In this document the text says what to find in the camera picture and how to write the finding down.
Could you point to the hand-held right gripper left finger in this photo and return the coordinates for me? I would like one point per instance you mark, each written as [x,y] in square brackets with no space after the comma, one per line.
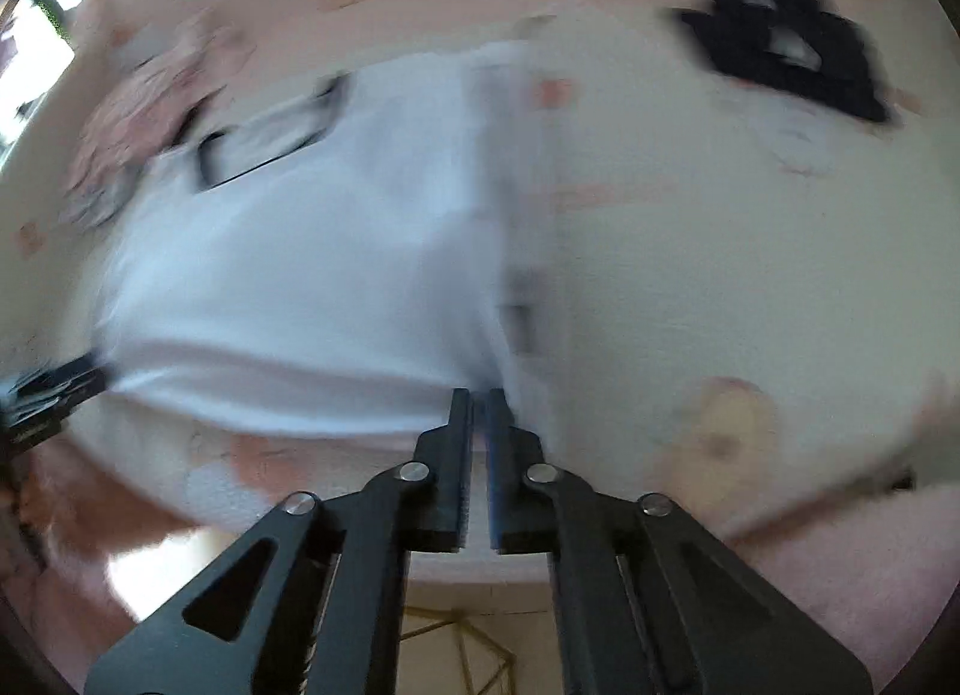
[461,470]

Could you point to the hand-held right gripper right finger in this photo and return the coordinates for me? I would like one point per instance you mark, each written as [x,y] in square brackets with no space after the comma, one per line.
[496,470]

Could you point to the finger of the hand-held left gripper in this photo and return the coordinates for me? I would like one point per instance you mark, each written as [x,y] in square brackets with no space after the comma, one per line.
[60,380]
[34,429]

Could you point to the white shirt with navy trim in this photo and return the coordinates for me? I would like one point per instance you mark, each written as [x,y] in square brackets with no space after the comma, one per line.
[300,268]

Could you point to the pink cat print blanket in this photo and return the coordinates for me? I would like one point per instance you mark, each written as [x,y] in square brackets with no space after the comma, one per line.
[712,253]

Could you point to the window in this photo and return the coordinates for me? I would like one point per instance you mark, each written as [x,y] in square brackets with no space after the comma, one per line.
[37,43]

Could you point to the pink fluffy pajamas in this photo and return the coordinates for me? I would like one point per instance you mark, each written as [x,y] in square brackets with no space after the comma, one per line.
[825,575]

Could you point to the navy folded clothing white stripes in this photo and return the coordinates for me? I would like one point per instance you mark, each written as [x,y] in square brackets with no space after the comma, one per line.
[750,43]

